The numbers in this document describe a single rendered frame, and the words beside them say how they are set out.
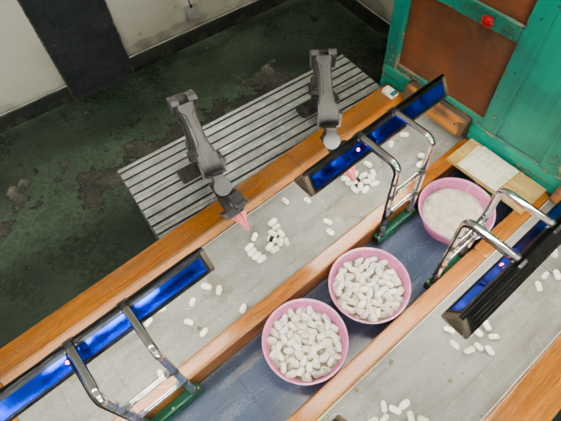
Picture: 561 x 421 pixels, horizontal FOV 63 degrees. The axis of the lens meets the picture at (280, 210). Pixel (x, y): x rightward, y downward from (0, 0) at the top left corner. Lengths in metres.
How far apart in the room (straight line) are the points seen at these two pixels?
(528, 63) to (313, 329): 1.07
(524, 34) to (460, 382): 1.06
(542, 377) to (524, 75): 0.92
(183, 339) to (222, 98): 1.99
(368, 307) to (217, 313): 0.49
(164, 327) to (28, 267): 1.38
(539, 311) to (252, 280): 0.92
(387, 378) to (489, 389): 0.29
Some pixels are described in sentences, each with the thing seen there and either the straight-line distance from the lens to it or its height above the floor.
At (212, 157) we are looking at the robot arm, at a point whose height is 1.01.
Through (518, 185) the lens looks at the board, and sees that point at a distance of 1.88.
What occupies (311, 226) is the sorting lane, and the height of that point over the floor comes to 0.74.
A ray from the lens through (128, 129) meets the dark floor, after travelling 3.17.
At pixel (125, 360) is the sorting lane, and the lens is 1.59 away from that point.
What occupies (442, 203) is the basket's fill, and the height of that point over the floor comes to 0.74.
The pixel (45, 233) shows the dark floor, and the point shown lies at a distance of 2.90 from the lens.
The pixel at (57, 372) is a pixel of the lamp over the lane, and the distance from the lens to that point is 1.28.
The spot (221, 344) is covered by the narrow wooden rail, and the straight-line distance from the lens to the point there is 1.50.
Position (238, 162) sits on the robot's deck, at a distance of 1.95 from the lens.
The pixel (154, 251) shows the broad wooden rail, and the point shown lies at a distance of 1.68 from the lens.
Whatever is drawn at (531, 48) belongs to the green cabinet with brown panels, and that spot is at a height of 1.22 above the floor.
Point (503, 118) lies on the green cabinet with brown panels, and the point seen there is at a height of 0.93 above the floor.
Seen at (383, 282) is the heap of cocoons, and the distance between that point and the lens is 1.59.
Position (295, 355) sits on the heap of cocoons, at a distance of 1.51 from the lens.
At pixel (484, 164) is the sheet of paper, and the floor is 0.78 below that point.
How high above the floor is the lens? 2.18
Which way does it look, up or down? 58 degrees down
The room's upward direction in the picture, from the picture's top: 5 degrees counter-clockwise
